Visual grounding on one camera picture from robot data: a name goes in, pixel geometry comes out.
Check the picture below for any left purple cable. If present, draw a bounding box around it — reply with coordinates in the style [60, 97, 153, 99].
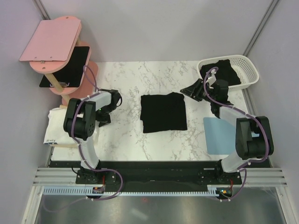
[71, 65, 124, 201]

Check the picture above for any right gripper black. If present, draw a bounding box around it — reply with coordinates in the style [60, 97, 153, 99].
[180, 78, 216, 103]

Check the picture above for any black t shirt in basket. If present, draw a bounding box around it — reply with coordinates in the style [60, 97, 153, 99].
[199, 59, 241, 86]

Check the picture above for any pink tiered shelf stand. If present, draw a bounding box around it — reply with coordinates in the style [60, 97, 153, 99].
[19, 16, 98, 105]

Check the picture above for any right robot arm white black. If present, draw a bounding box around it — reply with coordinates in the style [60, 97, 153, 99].
[180, 79, 274, 184]

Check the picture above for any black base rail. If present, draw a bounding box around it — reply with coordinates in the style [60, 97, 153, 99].
[49, 160, 273, 186]

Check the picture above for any white plastic basket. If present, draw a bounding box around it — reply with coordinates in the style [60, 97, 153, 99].
[196, 55, 259, 91]

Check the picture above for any white t shirt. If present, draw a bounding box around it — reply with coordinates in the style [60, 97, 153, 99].
[43, 108, 78, 145]

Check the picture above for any light blue folding board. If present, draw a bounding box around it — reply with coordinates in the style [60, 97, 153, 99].
[203, 117, 236, 155]

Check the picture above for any black t shirt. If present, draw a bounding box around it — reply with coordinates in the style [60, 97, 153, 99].
[199, 59, 241, 86]
[140, 92, 187, 133]

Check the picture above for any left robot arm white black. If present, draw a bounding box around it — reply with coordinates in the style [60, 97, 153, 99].
[63, 89, 122, 183]

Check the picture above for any purple cable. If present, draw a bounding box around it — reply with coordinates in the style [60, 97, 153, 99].
[71, 65, 124, 201]
[203, 67, 271, 203]

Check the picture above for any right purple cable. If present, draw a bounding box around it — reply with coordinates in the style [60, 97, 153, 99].
[203, 67, 271, 203]

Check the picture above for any light blue cable duct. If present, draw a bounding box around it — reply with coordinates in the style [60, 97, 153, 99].
[43, 185, 232, 196]

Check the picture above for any black clipboard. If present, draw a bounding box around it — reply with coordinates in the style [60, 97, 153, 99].
[53, 46, 90, 88]

